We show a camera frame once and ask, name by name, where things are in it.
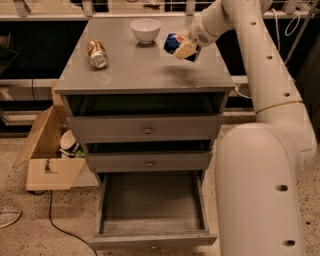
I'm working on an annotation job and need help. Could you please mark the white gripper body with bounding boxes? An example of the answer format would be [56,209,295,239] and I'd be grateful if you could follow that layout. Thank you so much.
[188,15,216,47]

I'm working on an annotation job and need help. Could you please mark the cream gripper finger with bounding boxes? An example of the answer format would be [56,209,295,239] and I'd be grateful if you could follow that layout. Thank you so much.
[174,41,197,60]

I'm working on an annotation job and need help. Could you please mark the blue pepsi can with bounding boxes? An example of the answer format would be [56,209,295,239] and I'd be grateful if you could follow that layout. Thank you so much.
[164,33,201,62]

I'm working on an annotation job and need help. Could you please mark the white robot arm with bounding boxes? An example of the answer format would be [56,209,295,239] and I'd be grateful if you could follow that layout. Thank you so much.
[174,0,317,256]

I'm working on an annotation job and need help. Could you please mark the grey top drawer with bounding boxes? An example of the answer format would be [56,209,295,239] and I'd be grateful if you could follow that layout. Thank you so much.
[68,93,222,143]

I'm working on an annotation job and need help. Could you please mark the grey drawer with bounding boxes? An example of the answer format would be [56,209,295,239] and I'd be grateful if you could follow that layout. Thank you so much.
[68,93,222,143]
[88,171,217,250]
[86,140,212,173]

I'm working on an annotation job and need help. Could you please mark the grey drawer cabinet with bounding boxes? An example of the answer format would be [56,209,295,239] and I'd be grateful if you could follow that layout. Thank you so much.
[54,16,236,179]

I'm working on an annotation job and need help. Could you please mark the grey middle drawer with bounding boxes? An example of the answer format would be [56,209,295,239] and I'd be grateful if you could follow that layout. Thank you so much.
[86,140,212,173]

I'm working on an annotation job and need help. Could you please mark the grey bottom drawer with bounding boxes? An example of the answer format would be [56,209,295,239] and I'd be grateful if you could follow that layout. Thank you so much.
[88,171,217,250]

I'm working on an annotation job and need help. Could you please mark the white ceramic bowl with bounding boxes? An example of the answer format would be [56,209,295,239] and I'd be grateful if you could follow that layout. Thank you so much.
[130,18,161,44]

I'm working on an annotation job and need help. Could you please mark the dark grey side cabinet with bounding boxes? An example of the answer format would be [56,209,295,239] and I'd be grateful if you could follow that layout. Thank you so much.
[297,41,320,135]

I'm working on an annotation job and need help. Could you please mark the metal stand pole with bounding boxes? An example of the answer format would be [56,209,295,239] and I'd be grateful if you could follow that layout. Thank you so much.
[284,0,319,65]

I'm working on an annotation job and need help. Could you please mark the white items in box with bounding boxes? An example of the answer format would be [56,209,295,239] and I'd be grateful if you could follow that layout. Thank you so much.
[59,130,84,158]

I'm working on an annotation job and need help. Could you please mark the open cardboard box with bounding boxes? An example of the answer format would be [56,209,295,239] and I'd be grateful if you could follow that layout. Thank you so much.
[13,82,100,191]

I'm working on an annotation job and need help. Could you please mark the black floor cable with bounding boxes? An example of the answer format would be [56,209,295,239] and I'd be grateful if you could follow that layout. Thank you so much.
[27,189,99,256]

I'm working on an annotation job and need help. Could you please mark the white cable on floor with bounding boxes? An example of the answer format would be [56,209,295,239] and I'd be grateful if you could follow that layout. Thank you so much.
[0,205,23,230]

